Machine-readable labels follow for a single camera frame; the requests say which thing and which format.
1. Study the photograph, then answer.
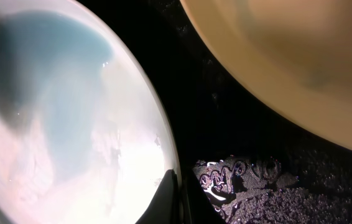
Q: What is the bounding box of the yellow plate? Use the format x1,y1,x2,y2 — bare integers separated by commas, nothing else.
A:
182,0,352,150

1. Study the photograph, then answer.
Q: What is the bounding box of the round black serving tray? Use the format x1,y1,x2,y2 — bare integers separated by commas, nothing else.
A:
76,0,352,224

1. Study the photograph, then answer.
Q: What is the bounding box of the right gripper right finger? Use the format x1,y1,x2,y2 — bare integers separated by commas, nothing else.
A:
182,174,225,224

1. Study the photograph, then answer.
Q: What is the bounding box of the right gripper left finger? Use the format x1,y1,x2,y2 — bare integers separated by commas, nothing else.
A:
136,169,179,224

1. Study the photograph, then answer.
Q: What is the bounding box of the white plate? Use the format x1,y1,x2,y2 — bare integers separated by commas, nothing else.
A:
0,0,180,224

